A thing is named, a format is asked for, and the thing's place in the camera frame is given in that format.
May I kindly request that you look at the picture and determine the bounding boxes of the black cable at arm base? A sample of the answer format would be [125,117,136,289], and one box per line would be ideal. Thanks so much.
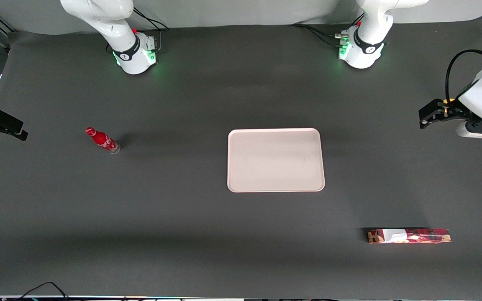
[288,13,365,47]
[106,6,170,54]

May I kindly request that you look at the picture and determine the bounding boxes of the black cable at left arm base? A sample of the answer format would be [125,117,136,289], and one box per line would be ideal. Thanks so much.
[288,13,365,47]

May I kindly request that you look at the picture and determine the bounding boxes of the red tartan cookie box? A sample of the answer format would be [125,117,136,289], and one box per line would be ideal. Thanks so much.
[367,228,451,244]

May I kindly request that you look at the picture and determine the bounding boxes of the pale pink plastic tray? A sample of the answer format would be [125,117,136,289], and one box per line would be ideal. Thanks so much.
[227,128,326,193]

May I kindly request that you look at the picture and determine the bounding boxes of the black cable at table edge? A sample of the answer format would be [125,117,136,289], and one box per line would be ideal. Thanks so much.
[14,281,71,301]

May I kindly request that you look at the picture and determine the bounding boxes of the black cable at right arm base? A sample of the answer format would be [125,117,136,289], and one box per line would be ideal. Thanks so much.
[106,6,170,54]

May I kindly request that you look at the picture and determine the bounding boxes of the black cable on left wrist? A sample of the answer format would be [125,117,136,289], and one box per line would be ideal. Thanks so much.
[445,24,482,102]

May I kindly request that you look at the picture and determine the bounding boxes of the red cola bottle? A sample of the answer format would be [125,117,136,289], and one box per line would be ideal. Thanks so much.
[85,127,121,154]

